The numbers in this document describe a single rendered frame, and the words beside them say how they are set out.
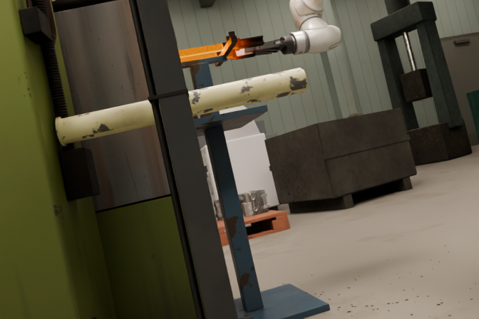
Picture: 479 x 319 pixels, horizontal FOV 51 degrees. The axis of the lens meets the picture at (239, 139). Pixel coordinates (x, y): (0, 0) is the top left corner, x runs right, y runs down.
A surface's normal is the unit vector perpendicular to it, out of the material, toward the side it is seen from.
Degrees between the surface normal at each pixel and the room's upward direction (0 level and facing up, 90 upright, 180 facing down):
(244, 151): 90
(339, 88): 90
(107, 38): 90
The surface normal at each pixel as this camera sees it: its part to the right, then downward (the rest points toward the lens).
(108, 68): 0.06, -0.08
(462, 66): 0.28, -0.13
